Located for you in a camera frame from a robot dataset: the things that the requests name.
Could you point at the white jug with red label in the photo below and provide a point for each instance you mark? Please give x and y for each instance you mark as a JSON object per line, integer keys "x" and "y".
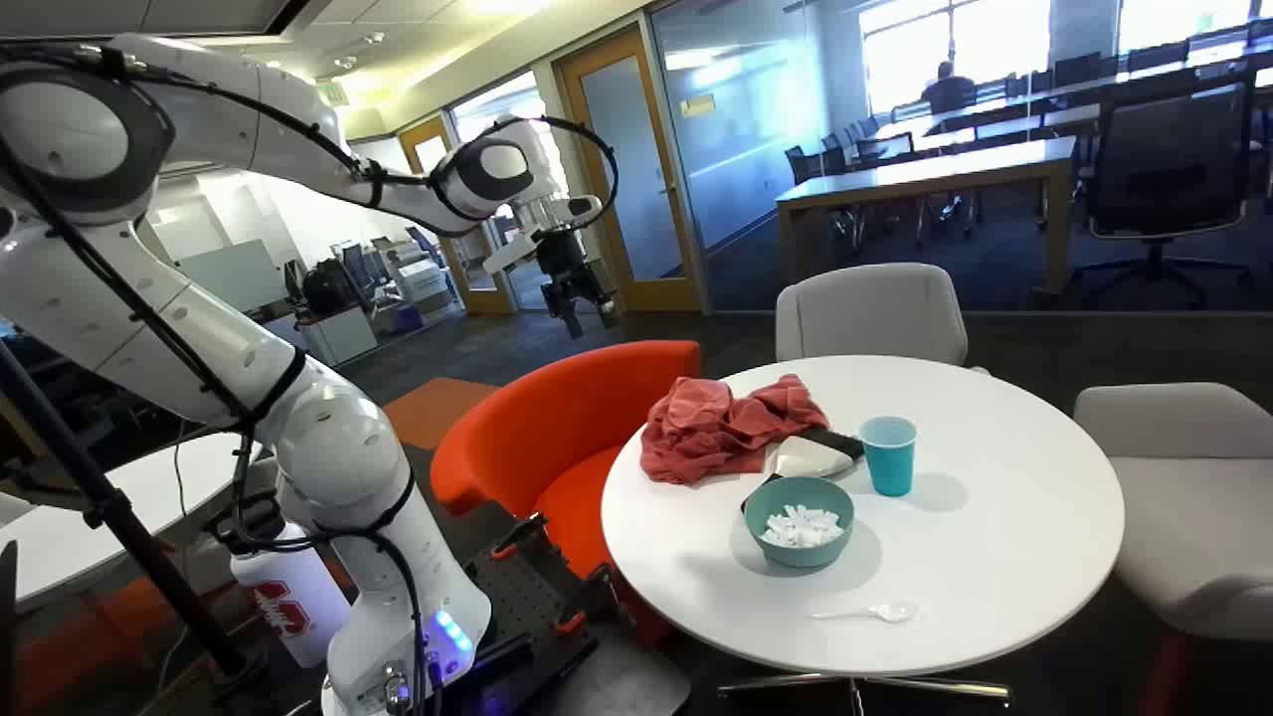
{"x": 284, "y": 601}

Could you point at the white storage box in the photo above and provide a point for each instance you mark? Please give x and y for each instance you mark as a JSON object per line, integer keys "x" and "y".
{"x": 338, "y": 334}

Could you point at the metal table base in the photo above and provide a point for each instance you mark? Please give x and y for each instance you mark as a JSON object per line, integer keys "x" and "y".
{"x": 859, "y": 685}

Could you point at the white plastic spoon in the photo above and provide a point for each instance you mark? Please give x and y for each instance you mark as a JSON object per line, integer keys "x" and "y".
{"x": 891, "y": 611}

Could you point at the white and black eraser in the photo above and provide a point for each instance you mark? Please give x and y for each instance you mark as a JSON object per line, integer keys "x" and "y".
{"x": 808, "y": 463}

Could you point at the blue plastic cup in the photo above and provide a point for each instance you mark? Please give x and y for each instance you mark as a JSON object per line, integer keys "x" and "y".
{"x": 887, "y": 463}

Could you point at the red crumpled cloth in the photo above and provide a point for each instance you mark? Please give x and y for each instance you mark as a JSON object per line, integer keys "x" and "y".
{"x": 711, "y": 430}

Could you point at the teal bowl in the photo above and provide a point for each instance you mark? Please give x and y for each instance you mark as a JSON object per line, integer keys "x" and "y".
{"x": 797, "y": 559}

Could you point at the long dark desk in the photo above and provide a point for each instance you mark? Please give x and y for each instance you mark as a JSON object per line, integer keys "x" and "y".
{"x": 1009, "y": 119}

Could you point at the white crumbled pieces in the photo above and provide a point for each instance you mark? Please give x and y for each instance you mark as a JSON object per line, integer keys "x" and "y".
{"x": 800, "y": 525}

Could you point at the white tub armchair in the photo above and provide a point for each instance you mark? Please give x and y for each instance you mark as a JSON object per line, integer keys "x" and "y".
{"x": 870, "y": 313}
{"x": 1193, "y": 501}

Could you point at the dark-clothed seated person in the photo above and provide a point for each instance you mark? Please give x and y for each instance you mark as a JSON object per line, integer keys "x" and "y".
{"x": 948, "y": 91}

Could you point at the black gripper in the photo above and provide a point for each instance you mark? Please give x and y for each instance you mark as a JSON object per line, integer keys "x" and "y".
{"x": 572, "y": 264}

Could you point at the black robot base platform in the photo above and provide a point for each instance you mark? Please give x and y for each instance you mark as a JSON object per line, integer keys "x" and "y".
{"x": 524, "y": 601}

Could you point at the white board panel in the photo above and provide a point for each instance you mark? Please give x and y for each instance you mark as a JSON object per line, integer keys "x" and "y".
{"x": 233, "y": 281}

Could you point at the white round table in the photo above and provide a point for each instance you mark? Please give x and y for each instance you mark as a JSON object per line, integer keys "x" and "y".
{"x": 80, "y": 529}

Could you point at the black tripod pole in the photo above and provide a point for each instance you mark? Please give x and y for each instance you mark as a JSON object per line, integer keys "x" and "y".
{"x": 119, "y": 520}

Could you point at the orange tub armchair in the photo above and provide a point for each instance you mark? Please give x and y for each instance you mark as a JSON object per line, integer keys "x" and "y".
{"x": 530, "y": 424}

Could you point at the black office chair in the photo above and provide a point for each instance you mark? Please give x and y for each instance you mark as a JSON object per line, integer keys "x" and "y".
{"x": 813, "y": 164}
{"x": 1166, "y": 159}

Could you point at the long wooden table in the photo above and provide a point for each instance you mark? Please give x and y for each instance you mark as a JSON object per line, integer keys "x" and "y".
{"x": 930, "y": 167}

